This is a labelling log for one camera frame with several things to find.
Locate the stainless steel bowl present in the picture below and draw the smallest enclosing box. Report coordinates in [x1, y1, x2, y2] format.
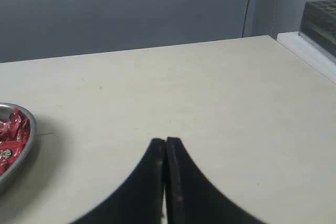
[1, 103, 37, 190]

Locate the pile of red wrapped candies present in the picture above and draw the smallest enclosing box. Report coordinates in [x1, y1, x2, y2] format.
[1, 108, 30, 176]

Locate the hanging bead cord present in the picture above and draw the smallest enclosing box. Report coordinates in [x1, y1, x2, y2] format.
[240, 0, 256, 38]

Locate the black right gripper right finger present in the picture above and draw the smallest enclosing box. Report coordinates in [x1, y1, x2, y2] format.
[165, 137, 262, 223]

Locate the dark grid rack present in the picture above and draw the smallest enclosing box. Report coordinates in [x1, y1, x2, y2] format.
[299, 0, 335, 59]

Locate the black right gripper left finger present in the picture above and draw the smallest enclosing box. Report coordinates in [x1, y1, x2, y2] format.
[74, 138, 165, 224]

